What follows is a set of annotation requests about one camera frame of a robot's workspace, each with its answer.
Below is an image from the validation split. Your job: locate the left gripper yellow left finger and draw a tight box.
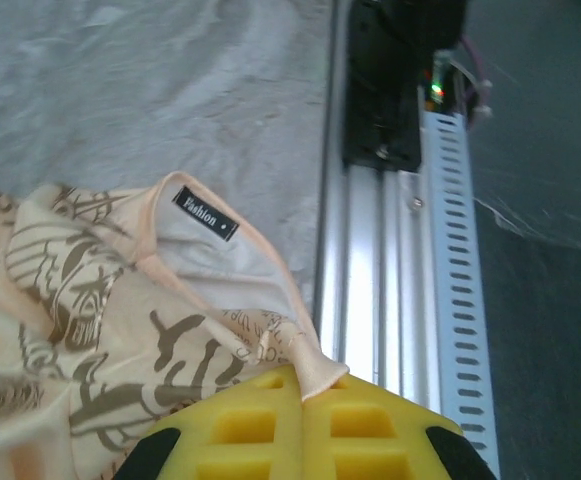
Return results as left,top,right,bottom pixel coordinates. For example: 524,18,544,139
112,364,305,480

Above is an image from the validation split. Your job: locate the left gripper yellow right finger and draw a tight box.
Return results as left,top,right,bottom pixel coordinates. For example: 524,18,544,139
299,372,496,480

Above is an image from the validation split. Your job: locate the peach printed t-shirt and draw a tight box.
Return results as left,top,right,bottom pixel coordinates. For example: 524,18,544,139
0,171,351,480

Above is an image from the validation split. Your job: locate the grey metal panel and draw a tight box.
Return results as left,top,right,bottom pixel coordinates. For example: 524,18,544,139
464,0,581,480

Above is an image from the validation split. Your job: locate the aluminium mounting rail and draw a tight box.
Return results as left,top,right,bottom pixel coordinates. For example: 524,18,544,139
312,0,444,419

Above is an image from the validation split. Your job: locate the white slotted cable duct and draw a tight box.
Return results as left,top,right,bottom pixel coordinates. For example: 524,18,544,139
417,110,501,471

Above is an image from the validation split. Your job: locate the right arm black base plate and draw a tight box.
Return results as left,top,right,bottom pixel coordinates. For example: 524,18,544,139
343,0,424,174

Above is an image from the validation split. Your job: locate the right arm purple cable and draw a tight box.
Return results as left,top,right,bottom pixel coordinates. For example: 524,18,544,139
457,37,494,121

